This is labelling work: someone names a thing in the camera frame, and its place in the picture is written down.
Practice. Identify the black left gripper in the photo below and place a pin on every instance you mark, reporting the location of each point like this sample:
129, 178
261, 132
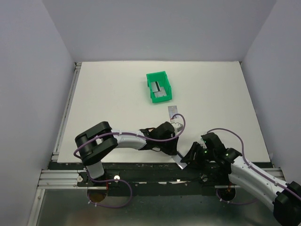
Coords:
172, 150

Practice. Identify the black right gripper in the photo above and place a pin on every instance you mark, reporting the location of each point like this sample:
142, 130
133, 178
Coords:
195, 147

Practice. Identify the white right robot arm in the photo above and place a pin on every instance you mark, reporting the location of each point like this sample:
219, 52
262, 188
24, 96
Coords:
282, 198

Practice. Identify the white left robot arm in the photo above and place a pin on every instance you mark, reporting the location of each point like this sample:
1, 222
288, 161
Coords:
98, 141

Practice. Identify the silver card on table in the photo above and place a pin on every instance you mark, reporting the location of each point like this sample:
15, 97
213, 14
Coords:
172, 110

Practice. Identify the green plastic bin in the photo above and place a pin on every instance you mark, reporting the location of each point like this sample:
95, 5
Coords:
162, 79

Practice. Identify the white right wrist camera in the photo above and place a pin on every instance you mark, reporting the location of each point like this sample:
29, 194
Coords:
203, 144

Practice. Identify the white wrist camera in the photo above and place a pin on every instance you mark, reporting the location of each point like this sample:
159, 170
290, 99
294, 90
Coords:
203, 144
178, 127

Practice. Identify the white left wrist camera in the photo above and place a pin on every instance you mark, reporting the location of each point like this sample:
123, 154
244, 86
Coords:
178, 127

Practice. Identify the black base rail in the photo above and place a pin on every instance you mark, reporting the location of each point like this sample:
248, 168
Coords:
164, 179

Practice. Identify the aluminium frame rail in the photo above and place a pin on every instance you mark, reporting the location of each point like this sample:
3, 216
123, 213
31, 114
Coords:
59, 179

